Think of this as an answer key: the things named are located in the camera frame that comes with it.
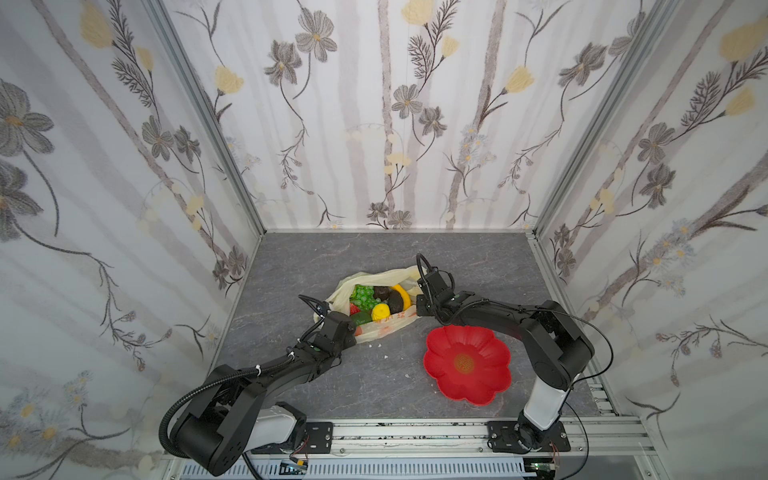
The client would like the pale yellow plastic bag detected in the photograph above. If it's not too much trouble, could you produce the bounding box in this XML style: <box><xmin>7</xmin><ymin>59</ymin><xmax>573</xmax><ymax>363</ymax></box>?
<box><xmin>326</xmin><ymin>265</ymin><xmax>422</xmax><ymax>344</ymax></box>

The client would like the red flower-shaped bowl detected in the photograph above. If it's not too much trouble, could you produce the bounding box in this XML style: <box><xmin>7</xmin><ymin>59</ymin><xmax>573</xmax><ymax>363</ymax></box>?
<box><xmin>423</xmin><ymin>326</ymin><xmax>512</xmax><ymax>406</ymax></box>

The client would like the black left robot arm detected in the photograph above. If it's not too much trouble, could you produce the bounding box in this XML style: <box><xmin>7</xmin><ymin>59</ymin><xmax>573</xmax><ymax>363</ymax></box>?
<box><xmin>158</xmin><ymin>295</ymin><xmax>357</xmax><ymax>476</ymax></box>

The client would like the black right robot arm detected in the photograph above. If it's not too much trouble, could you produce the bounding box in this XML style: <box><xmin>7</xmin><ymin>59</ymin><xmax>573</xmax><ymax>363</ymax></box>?
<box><xmin>416</xmin><ymin>271</ymin><xmax>595</xmax><ymax>454</ymax></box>

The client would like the yellow fake banana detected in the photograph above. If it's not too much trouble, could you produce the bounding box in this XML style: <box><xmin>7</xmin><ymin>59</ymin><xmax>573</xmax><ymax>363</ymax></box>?
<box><xmin>387</xmin><ymin>284</ymin><xmax>412</xmax><ymax>314</ymax></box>

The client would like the green fake vegetable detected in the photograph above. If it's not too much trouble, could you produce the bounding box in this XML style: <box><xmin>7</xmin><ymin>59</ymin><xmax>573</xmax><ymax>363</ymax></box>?
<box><xmin>351</xmin><ymin>311</ymin><xmax>373</xmax><ymax>326</ymax></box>

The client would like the green fake grapes bunch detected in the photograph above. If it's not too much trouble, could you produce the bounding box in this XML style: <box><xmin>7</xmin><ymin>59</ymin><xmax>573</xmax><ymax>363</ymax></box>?
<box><xmin>349</xmin><ymin>284</ymin><xmax>381</xmax><ymax>312</ymax></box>

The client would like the yellow fake lemon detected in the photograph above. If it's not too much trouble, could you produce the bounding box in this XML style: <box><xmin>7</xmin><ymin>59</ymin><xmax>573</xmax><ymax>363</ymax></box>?
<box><xmin>370</xmin><ymin>303</ymin><xmax>391</xmax><ymax>322</ymax></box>

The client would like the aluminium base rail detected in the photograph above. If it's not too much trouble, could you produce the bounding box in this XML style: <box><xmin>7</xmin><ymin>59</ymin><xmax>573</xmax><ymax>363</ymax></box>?
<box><xmin>223</xmin><ymin>414</ymin><xmax>669</xmax><ymax>479</ymax></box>

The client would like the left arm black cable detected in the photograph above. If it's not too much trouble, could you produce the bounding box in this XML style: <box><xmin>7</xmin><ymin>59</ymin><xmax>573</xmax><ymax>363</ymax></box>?
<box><xmin>157</xmin><ymin>365</ymin><xmax>265</xmax><ymax>460</ymax></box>

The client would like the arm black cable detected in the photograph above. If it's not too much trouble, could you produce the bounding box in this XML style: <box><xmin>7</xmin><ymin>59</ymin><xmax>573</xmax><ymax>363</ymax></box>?
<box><xmin>157</xmin><ymin>365</ymin><xmax>265</xmax><ymax>460</ymax></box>
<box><xmin>557</xmin><ymin>311</ymin><xmax>616</xmax><ymax>480</ymax></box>

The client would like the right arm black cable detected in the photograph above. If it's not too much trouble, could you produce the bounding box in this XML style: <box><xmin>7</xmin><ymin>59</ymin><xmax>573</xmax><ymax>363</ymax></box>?
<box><xmin>557</xmin><ymin>311</ymin><xmax>616</xmax><ymax>480</ymax></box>

